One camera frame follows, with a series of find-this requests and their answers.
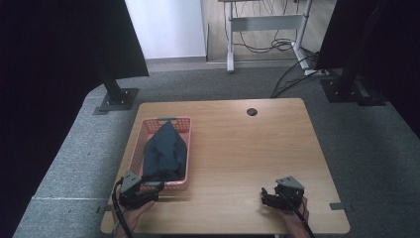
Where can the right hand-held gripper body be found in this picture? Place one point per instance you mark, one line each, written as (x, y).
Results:
(290, 193)

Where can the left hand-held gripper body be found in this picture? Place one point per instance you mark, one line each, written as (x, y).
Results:
(131, 185)

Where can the dark blue cloth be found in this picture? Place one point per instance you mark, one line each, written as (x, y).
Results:
(165, 152)

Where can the pink plastic basket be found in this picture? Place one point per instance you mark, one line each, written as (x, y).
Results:
(185, 152)

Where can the person's left hand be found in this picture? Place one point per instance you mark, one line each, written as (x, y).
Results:
(136, 214)

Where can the person's right hand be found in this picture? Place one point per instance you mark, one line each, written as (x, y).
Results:
(296, 216)

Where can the black metal stand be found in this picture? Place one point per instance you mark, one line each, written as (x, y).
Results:
(346, 87)
(115, 97)

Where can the black curtain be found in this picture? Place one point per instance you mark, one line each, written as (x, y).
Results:
(49, 66)
(396, 49)

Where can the grey table bracket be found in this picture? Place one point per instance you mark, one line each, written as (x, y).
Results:
(336, 206)
(107, 208)

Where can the white desk frame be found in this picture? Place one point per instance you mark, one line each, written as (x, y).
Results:
(264, 23)

